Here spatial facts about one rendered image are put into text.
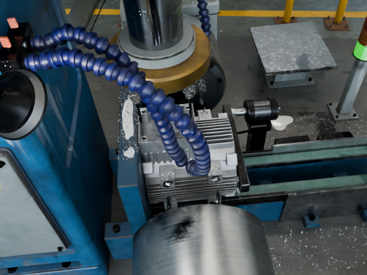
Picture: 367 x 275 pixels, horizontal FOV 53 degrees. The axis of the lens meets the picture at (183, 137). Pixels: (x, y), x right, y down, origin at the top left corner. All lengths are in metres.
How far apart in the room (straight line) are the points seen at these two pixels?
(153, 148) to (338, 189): 0.47
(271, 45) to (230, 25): 1.82
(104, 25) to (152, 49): 2.73
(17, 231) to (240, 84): 0.92
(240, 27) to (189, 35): 2.54
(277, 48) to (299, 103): 0.21
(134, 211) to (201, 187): 0.16
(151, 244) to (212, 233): 0.10
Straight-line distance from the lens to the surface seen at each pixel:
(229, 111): 0.95
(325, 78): 1.46
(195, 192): 0.83
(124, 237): 0.89
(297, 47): 1.39
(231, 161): 0.78
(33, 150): 0.57
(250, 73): 1.43
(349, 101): 1.30
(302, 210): 1.01
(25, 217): 0.73
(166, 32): 0.58
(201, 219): 0.61
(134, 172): 0.70
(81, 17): 3.43
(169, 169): 0.78
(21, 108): 0.37
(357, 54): 1.18
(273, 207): 0.98
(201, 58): 0.61
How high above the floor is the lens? 1.70
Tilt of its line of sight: 49 degrees down
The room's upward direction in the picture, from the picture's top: 4 degrees counter-clockwise
